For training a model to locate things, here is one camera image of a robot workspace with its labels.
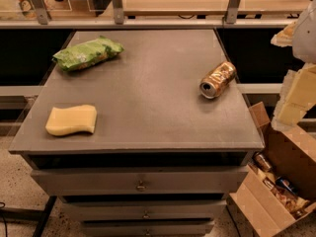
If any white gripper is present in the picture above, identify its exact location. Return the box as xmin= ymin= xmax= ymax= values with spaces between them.
xmin=271 ymin=0 xmax=316 ymax=131

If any yellow sponge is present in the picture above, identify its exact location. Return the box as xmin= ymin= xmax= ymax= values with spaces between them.
xmin=45 ymin=105 xmax=97 ymax=136

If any green rice chip bag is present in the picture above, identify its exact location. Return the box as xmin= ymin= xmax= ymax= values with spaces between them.
xmin=52 ymin=36 xmax=123 ymax=72

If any gold soda can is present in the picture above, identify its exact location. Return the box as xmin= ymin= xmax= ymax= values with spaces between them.
xmin=199 ymin=61 xmax=237 ymax=99

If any blue can in box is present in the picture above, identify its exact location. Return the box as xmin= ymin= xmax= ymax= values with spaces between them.
xmin=276 ymin=177 xmax=297 ymax=195

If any cardboard box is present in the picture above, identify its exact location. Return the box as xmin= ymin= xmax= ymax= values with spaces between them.
xmin=231 ymin=103 xmax=316 ymax=237

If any snack packet in box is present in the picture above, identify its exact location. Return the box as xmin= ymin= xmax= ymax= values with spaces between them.
xmin=263 ymin=178 xmax=309 ymax=219

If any grey drawer cabinet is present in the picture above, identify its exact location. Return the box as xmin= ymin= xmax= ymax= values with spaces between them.
xmin=10 ymin=30 xmax=264 ymax=237

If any top drawer knob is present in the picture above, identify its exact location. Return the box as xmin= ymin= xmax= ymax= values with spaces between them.
xmin=135 ymin=181 xmax=147 ymax=192

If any metal shelf rail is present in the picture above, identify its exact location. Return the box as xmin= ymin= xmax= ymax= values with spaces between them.
xmin=0 ymin=18 xmax=293 ymax=30

